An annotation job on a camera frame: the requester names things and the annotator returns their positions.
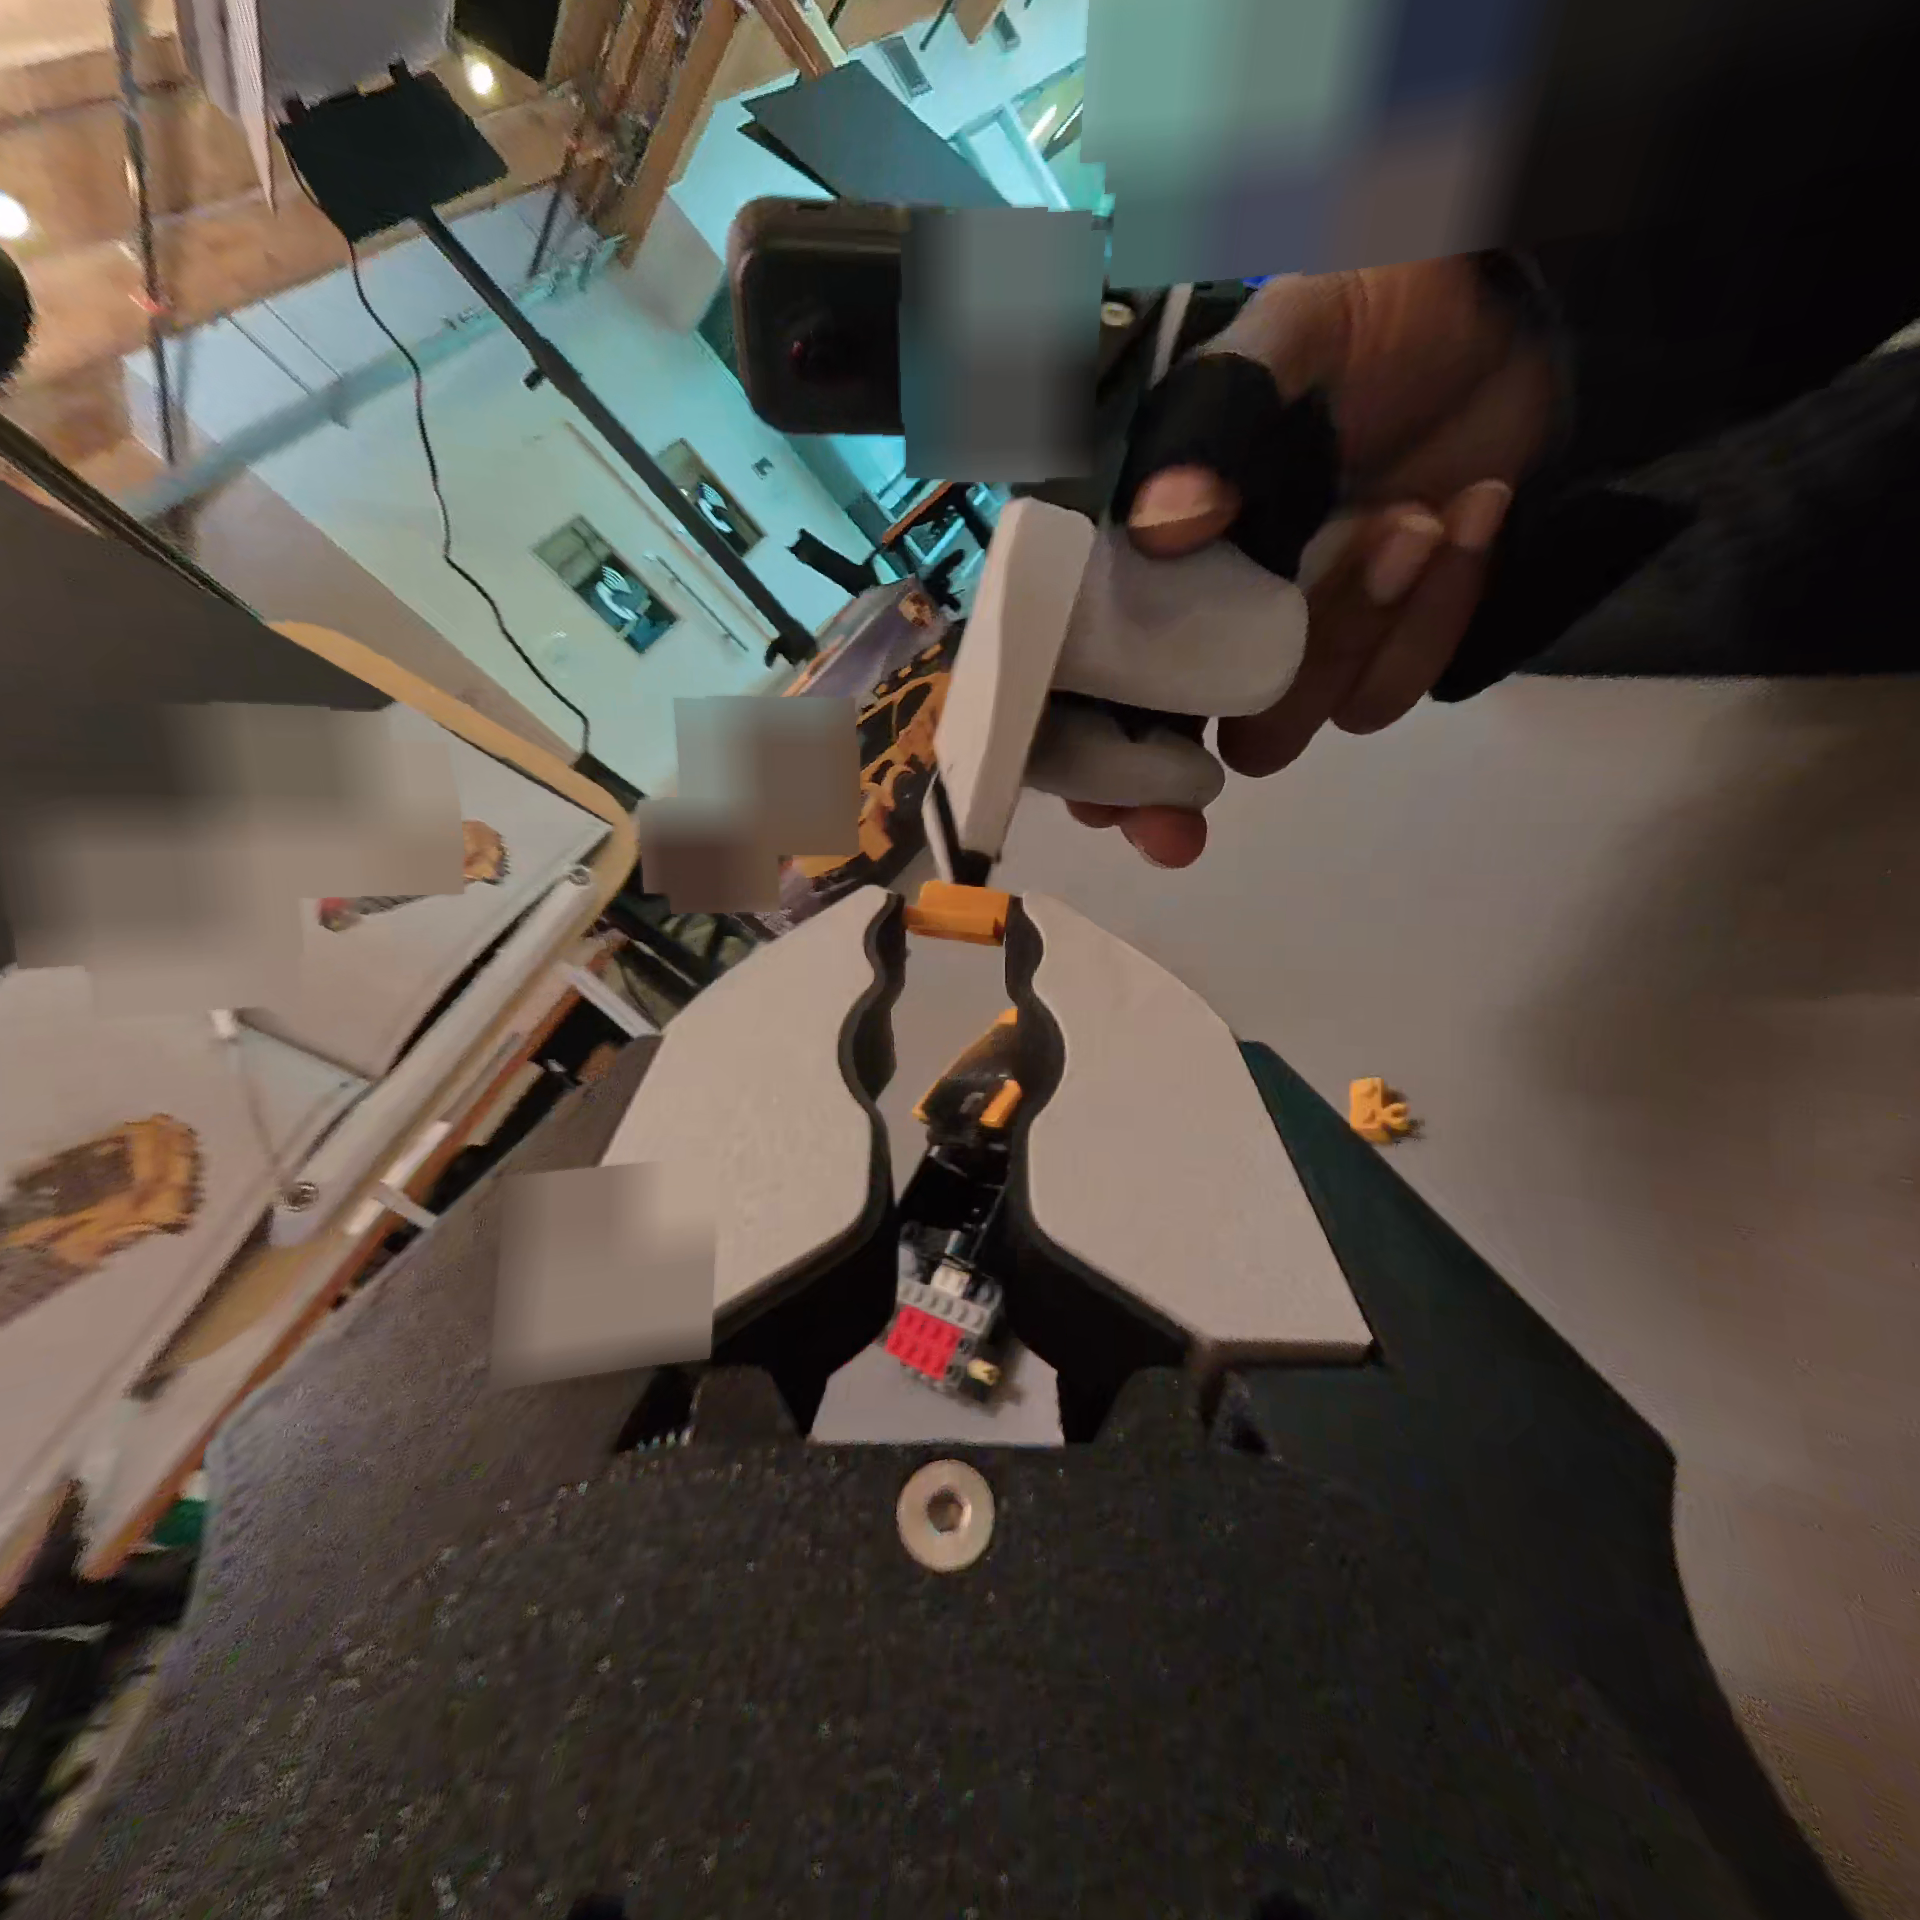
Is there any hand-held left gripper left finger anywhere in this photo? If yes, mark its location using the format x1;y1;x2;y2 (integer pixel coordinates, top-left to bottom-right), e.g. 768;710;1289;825
599;886;915;1441

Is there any black panel on stand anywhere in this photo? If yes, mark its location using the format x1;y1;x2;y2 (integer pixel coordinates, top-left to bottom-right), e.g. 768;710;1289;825
274;67;819;671

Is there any black hanging cable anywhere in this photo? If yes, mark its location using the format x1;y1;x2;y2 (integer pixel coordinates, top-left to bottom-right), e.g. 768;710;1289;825
343;224;607;775

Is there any lego instruction booklet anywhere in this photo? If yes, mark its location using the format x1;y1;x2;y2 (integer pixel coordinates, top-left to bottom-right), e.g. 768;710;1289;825
0;720;624;1442

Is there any framed wall picture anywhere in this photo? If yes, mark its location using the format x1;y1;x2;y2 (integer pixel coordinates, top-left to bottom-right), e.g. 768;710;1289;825
528;515;681;656
656;439;771;561

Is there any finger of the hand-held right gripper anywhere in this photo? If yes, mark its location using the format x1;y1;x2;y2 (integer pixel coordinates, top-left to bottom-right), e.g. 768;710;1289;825
928;499;1103;889

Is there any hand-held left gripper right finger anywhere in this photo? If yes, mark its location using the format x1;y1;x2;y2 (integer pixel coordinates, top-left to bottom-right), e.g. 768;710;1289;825
999;893;1384;1445

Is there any orange black lego car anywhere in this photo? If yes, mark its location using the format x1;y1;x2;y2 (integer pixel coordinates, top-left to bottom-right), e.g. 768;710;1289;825
886;1008;1034;1408

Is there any person's right hand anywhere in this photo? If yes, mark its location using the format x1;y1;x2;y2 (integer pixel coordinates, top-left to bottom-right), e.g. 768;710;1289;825
1067;248;1573;877

